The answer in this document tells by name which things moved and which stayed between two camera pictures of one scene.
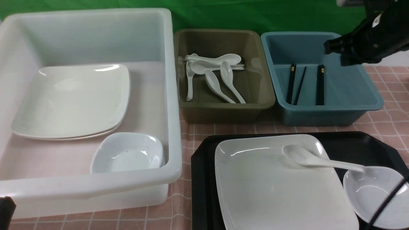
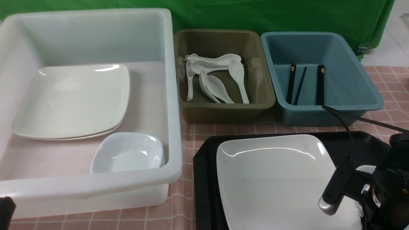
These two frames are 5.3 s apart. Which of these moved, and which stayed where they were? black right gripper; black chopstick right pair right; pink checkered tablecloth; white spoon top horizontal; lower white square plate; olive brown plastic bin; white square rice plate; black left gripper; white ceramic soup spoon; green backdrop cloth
Moved: white ceramic soup spoon; black right gripper
Stayed: black chopstick right pair right; white square rice plate; pink checkered tablecloth; black left gripper; lower white square plate; olive brown plastic bin; white spoon top horizontal; green backdrop cloth
